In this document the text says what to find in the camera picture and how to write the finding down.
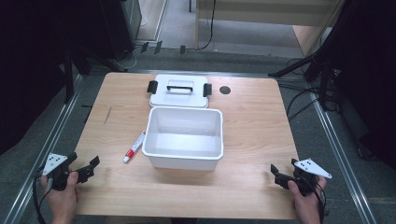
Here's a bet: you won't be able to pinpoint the person's left hand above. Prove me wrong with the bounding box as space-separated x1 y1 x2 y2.
39 171 80 224

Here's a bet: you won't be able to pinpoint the black tripod stand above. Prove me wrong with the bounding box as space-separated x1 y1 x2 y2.
267 46 335 111

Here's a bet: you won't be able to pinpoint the black curtain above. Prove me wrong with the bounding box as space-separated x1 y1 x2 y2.
317 0 396 171
0 0 125 157

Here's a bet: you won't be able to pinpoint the white floor cable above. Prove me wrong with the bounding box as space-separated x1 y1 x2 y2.
120 15 149 70

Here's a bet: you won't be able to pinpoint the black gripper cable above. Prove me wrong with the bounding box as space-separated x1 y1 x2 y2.
306 174 330 224
32 169 54 224

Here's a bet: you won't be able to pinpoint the black floor cables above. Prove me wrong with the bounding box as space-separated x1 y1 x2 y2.
285 59 339 123

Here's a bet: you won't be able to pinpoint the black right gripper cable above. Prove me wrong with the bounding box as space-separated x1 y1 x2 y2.
306 174 330 224

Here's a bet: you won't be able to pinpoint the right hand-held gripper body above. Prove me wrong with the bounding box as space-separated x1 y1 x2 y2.
285 159 332 197

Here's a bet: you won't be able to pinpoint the black computer tower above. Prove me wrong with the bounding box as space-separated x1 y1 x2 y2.
99 0 143 61

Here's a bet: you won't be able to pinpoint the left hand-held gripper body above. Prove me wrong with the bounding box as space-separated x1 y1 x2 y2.
41 152 79 192

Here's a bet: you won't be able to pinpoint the light wooden desk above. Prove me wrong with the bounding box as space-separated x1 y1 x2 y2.
194 0 345 57

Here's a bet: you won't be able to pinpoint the red and white tube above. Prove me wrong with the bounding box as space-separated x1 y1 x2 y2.
122 130 148 164

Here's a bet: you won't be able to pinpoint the white plastic storage box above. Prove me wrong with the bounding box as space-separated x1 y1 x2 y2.
141 105 225 172

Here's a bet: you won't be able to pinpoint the person's right hand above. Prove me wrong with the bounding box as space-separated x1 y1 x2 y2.
287 175 328 224

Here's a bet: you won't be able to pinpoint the black metal stand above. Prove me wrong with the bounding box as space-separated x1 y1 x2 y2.
63 46 92 105

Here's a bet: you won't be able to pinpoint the white lid with black handle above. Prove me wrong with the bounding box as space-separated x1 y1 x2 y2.
146 74 213 109

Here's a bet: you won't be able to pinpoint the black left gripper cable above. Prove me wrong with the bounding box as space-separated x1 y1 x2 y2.
32 169 54 224

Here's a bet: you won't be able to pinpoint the black hanging cable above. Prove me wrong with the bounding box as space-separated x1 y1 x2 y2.
198 0 218 51

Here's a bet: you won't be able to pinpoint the aluminium frame rail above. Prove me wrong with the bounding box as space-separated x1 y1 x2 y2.
309 91 379 224
2 74 84 224

